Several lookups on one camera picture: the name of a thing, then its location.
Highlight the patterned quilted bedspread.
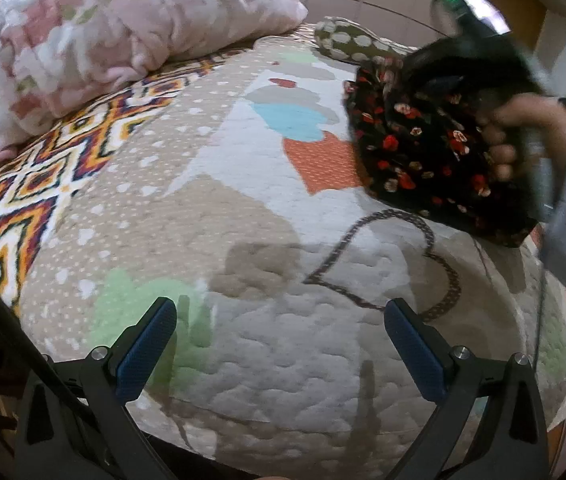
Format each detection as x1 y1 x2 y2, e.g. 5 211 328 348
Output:
0 28 566 479

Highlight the wooden door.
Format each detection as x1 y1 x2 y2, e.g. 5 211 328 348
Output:
488 0 546 50

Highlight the pink floral folded duvet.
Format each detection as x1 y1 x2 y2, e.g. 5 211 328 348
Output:
0 0 308 165

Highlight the black floral zip garment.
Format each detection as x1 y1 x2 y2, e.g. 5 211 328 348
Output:
345 58 537 247

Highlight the person right hand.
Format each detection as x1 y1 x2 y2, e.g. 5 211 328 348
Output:
478 93 566 186

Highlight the olive hedgehog pattern pillow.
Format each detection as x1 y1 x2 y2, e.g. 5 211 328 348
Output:
313 16 417 64

